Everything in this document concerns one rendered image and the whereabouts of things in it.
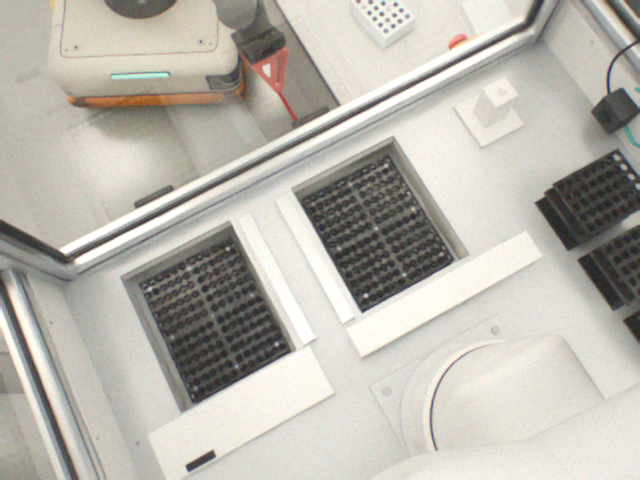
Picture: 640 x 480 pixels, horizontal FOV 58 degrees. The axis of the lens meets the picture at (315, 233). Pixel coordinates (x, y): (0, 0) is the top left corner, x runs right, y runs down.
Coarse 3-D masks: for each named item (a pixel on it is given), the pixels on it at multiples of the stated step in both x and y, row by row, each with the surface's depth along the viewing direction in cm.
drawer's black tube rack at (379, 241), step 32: (352, 192) 101; (384, 192) 100; (320, 224) 99; (352, 224) 99; (384, 224) 99; (416, 224) 101; (352, 256) 97; (384, 256) 100; (416, 256) 97; (352, 288) 96; (384, 288) 98
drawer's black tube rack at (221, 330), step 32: (224, 256) 101; (160, 288) 97; (192, 288) 97; (224, 288) 99; (256, 288) 96; (160, 320) 96; (192, 320) 99; (224, 320) 95; (256, 320) 95; (192, 352) 94; (224, 352) 97; (256, 352) 97; (288, 352) 96; (192, 384) 96; (224, 384) 92
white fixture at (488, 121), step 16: (480, 96) 93; (496, 96) 90; (512, 96) 90; (464, 112) 98; (480, 112) 95; (496, 112) 92; (512, 112) 98; (480, 128) 97; (496, 128) 97; (512, 128) 97; (480, 144) 96
